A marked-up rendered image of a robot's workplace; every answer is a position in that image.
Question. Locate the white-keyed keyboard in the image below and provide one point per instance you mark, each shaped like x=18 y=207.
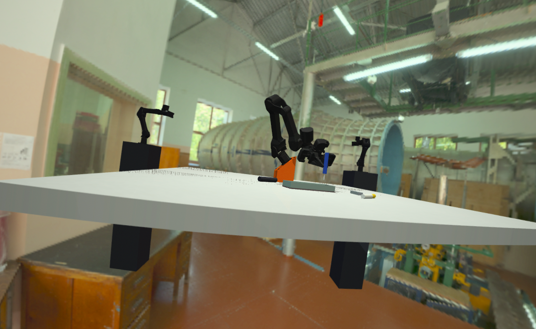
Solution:
x=307 y=186

